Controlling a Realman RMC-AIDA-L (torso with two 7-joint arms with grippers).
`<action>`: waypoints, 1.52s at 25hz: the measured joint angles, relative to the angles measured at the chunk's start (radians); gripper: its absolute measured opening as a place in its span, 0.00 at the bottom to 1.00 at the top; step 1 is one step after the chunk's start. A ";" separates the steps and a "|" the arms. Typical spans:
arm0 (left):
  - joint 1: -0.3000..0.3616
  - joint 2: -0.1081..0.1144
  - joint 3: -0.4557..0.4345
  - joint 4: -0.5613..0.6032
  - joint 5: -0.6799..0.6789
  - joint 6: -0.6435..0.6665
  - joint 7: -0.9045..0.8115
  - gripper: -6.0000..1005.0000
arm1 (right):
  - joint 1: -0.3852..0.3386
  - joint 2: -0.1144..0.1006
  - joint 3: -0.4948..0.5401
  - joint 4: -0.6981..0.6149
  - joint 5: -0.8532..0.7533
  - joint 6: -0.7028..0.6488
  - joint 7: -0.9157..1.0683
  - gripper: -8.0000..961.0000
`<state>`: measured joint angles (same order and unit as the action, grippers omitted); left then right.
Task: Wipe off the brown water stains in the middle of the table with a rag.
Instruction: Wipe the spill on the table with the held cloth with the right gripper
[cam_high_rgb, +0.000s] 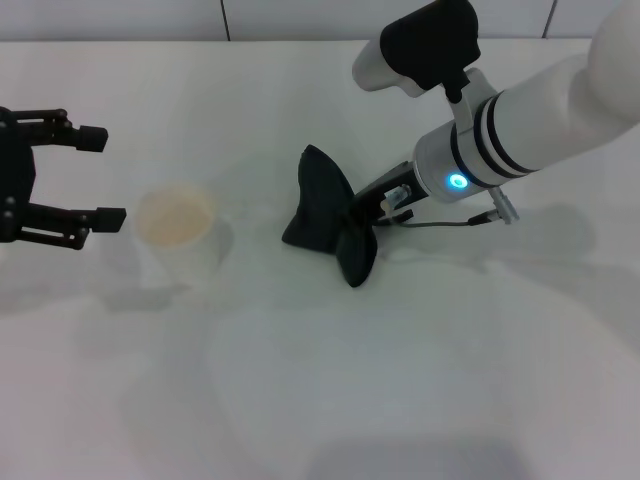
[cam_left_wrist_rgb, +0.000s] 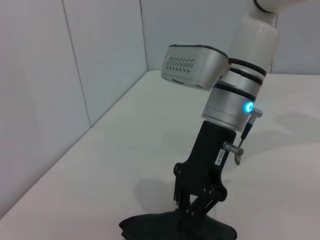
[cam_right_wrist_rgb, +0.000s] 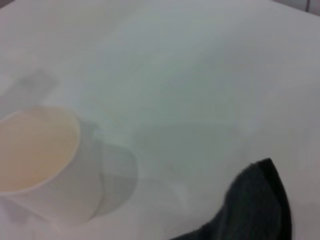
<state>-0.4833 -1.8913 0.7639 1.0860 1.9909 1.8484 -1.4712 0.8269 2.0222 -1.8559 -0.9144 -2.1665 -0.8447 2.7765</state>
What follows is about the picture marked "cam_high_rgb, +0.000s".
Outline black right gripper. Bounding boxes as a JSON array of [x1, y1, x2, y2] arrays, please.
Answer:
[[351, 159, 427, 226]]

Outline grey right gripper cable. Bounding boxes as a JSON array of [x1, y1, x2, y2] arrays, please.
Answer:
[[382, 184, 522, 230]]

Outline right wrist camera housing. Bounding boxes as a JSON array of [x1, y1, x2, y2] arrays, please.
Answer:
[[351, 0, 483, 100]]

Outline black right camera cable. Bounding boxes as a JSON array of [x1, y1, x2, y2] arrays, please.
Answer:
[[443, 68, 472, 105]]

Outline dark blue rag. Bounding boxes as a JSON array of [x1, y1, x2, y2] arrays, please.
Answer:
[[281, 143, 380, 291]]

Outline white paper cup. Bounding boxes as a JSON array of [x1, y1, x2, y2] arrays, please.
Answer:
[[132, 182, 221, 290]]

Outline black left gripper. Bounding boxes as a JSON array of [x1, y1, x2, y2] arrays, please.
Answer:
[[0, 106, 128, 252]]

